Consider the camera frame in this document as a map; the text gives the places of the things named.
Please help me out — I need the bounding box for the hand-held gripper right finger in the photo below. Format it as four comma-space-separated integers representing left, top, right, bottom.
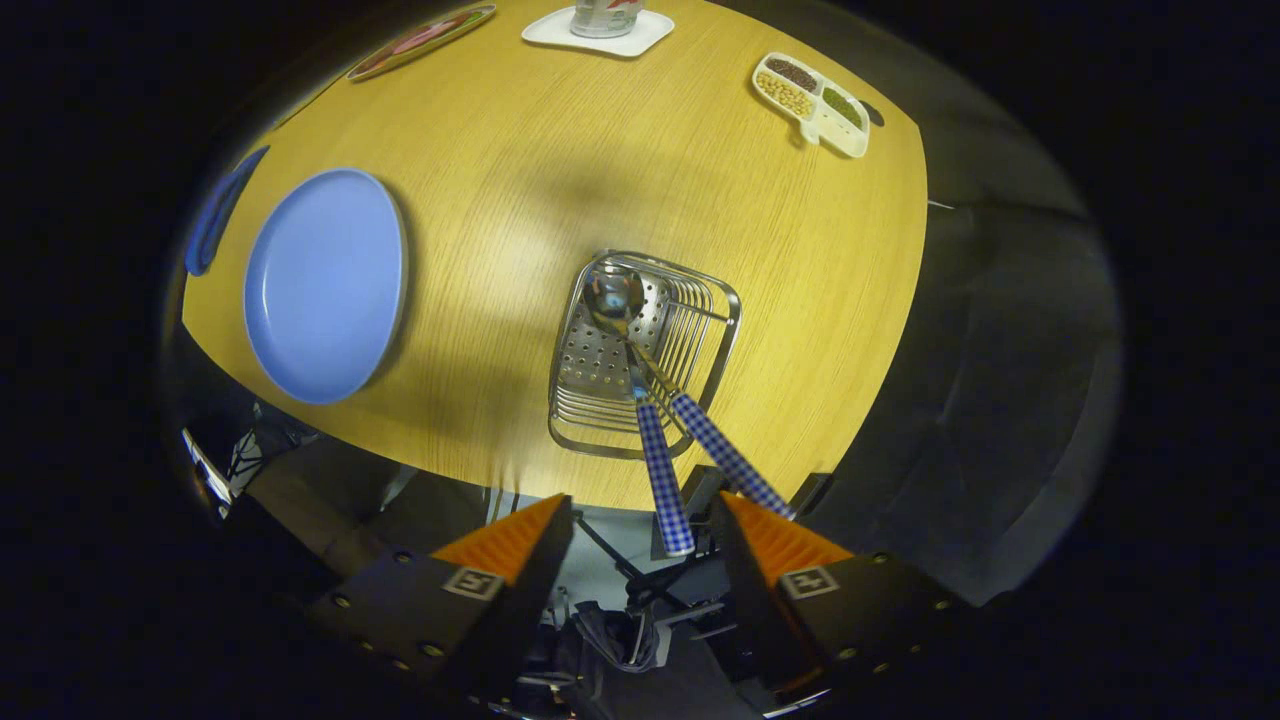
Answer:
712, 490, 966, 713

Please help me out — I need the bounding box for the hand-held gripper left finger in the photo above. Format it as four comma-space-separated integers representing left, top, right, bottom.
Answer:
305, 493, 576, 701

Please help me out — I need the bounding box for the fork blue checked handle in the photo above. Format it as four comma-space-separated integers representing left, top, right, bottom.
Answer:
625, 335, 798, 521

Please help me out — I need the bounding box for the spoon blue checked handle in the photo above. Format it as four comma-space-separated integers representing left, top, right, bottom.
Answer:
583, 262, 696, 558

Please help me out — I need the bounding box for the black table clamp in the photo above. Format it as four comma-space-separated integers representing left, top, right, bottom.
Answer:
790, 472, 833, 516
682, 465, 727, 523

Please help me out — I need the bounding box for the white-edged flat panel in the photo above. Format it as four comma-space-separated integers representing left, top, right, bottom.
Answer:
182, 428, 235, 507

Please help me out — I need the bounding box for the black backdrop cloth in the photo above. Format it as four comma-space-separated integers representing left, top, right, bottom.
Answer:
700, 0, 1126, 611

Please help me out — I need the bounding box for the blue round plate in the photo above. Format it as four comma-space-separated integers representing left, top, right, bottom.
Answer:
243, 167, 409, 405

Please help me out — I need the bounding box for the blue folded towel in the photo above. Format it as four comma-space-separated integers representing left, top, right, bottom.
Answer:
183, 145, 271, 277

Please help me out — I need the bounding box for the white divided bean dish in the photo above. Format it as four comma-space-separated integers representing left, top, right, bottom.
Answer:
751, 52, 871, 159

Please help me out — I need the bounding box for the grey food plate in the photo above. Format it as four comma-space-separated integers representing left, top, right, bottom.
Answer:
346, 3, 498, 83

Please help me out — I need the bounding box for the white square coaster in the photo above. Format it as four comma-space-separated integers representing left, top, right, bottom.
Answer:
521, 8, 676, 59

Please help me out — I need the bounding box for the white bottle green cap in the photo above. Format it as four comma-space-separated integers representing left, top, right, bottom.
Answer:
570, 0, 646, 39

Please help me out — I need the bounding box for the metal wire cutlery rack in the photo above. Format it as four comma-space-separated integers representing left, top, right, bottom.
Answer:
547, 250, 743, 461

